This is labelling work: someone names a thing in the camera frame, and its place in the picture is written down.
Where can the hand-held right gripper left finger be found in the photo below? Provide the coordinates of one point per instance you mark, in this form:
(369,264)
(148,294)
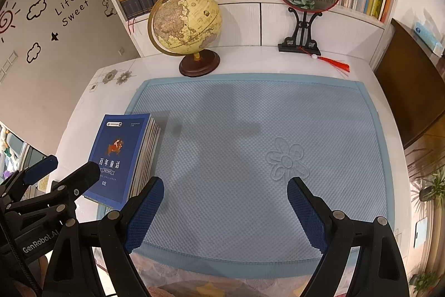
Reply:
(146,210)

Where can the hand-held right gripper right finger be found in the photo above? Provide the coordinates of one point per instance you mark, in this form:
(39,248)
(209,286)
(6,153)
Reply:
(306,210)

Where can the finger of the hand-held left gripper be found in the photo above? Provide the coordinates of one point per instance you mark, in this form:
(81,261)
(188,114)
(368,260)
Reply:
(83,177)
(41,168)

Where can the white rabbit picture book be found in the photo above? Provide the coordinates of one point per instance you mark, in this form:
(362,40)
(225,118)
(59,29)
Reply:
(149,151)

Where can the blue quilted mat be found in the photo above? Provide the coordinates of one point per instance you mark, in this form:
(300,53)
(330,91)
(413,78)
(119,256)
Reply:
(226,144)

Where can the light blue rectangular panel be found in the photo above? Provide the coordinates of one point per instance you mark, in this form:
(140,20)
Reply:
(420,232)

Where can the potted plant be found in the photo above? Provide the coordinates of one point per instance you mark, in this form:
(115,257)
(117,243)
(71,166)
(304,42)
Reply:
(431,185)
(422,279)

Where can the brown wooden cabinet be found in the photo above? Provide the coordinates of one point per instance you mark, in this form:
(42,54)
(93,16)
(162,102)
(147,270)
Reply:
(403,84)

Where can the antique globe on wooden base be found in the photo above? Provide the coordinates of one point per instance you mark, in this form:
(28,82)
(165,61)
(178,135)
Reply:
(187,18)

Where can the white bookshelf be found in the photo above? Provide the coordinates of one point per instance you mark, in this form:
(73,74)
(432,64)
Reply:
(243,15)

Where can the light blue tissue box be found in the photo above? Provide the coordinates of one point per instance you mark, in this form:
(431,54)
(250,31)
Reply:
(427,36)

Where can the wall switch panel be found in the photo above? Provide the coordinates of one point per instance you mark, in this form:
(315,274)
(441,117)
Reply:
(7,65)

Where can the small cloud wall sticker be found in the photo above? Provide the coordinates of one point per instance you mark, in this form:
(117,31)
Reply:
(36,9)
(33,52)

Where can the small wall outlet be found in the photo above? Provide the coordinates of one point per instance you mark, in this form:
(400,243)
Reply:
(121,50)

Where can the black bird wall sticker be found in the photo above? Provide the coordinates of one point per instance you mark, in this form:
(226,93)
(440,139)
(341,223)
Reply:
(54,36)

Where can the sun wall sticker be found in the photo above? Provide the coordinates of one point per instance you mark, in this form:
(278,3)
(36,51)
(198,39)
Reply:
(6,20)

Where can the lettering wall sticker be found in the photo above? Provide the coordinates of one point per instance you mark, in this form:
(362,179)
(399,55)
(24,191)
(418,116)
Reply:
(71,10)

